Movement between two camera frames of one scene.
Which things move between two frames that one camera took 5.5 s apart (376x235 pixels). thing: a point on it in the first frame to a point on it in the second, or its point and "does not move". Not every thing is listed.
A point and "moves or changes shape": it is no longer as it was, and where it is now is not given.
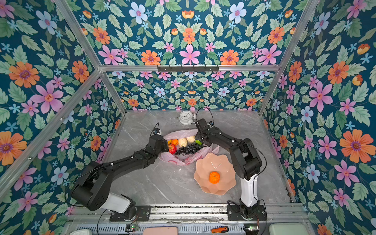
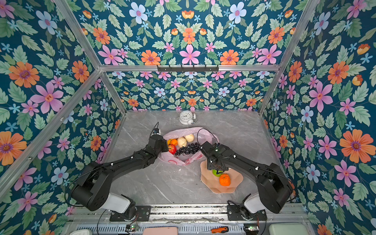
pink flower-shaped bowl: x=215 y=174 moves or changes shape
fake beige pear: x=182 y=142 does not move
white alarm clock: x=186 y=117 does not move
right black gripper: x=198 y=136 to x=210 y=167
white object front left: x=82 y=232 does not move
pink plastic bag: x=184 y=159 does not move
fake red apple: x=172 y=148 does not move
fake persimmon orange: x=214 y=177 to x=224 y=179
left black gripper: x=165 y=147 does not move
